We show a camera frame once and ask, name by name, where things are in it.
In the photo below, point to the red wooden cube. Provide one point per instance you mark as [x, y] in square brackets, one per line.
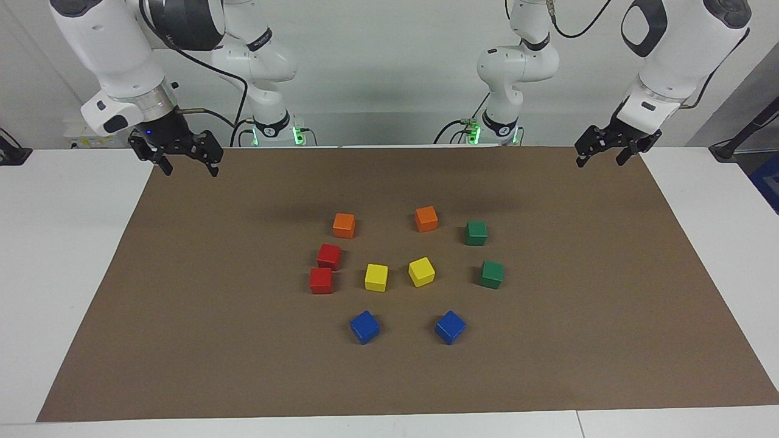
[328, 257]
[321, 280]

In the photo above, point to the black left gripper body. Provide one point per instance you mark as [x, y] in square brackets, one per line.
[621, 135]

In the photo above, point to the black stand with pole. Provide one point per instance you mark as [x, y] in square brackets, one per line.
[727, 149]

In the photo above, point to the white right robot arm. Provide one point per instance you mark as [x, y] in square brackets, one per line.
[109, 48]

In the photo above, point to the blue wooden cube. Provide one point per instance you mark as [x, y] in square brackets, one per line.
[450, 326]
[364, 326]

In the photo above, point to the green lit left base connector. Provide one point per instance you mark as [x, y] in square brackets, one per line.
[470, 129]

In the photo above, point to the green wooden cube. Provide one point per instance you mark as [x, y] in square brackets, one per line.
[490, 274]
[476, 233]

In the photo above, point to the blue crate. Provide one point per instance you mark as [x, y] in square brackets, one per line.
[768, 182]

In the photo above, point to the black table clamp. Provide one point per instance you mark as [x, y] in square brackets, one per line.
[12, 155]

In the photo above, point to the green lit right base connector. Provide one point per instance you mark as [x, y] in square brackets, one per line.
[299, 134]

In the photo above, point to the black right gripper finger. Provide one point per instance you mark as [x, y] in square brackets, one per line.
[213, 166]
[163, 165]

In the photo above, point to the yellow wooden cube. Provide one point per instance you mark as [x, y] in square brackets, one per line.
[376, 277]
[421, 272]

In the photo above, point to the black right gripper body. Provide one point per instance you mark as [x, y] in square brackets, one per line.
[170, 139]

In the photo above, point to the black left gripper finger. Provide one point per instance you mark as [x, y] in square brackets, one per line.
[582, 159]
[625, 156]

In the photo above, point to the white power box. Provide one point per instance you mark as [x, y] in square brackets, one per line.
[82, 139]

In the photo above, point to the brown table mat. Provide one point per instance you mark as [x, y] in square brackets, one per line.
[389, 365]

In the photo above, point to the orange wooden cube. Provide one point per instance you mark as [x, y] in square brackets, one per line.
[344, 225]
[426, 219]

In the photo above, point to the green lit base connector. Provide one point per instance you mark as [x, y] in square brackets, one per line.
[470, 129]
[299, 134]

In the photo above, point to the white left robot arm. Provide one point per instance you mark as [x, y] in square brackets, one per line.
[675, 61]

